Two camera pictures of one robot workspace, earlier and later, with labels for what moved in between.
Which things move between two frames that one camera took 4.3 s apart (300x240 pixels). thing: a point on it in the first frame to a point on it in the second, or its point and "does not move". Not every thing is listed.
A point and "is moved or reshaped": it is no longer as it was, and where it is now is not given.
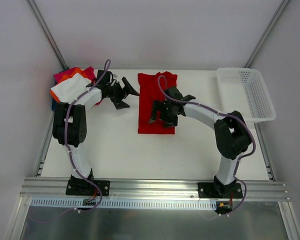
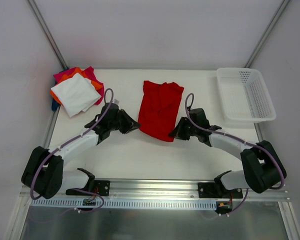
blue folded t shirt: [53, 104] does not move
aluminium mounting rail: [54, 187] does not move
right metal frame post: [267, 33] does not move
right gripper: [164, 113] to [185, 128]
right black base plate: [220, 190] does not move
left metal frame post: [37, 13] does not move
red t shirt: [152, 87] is moved or reshaped
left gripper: [120, 93] to [122, 121]
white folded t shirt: [71, 89] does not move
